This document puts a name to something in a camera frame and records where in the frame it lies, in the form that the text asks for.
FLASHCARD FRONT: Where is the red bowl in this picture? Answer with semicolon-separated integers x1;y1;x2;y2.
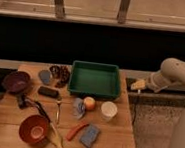
19;114;49;144

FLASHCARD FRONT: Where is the purple bowl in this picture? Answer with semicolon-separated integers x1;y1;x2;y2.
2;71;31;93

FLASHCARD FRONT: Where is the white paper cup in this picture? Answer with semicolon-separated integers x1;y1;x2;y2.
101;101;118;122

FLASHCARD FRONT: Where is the apple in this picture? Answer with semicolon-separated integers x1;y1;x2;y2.
84;96;96;111

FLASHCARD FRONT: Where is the green plastic tray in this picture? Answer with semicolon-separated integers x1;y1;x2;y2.
67;61;121;99

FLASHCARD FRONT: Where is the crumpled blue white wrapper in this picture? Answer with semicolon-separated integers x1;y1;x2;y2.
73;98;85;119

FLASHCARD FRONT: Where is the blue sponge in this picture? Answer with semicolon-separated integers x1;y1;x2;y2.
79;124;101;148

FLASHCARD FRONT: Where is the dark grape bunch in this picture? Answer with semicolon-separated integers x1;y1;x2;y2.
55;66;70;88

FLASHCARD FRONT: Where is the orange carrot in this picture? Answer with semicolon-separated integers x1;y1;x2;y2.
66;123;87;141

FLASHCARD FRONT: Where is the dark metal cup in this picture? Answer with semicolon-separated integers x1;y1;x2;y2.
49;65;60;79

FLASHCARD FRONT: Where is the black rectangular block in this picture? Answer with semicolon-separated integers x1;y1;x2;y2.
38;86;59;99

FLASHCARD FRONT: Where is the metal spoon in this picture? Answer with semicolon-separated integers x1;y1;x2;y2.
55;98;62;125

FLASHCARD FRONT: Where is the blue grey oval object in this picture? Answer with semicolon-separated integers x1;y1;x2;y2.
38;70;51;85

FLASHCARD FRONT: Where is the wooden table board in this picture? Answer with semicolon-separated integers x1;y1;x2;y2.
0;64;136;148

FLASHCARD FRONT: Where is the banana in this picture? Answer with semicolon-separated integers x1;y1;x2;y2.
49;123;64;148

